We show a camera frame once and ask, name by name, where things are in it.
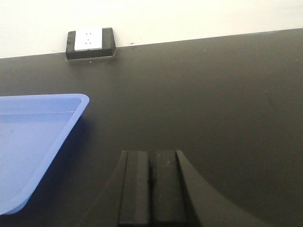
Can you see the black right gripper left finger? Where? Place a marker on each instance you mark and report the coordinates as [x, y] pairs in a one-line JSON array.
[[125, 201]]

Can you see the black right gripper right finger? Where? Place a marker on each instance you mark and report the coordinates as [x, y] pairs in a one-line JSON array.
[[181, 197]]

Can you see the blue plastic tray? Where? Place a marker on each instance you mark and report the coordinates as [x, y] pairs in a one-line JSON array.
[[32, 131]]

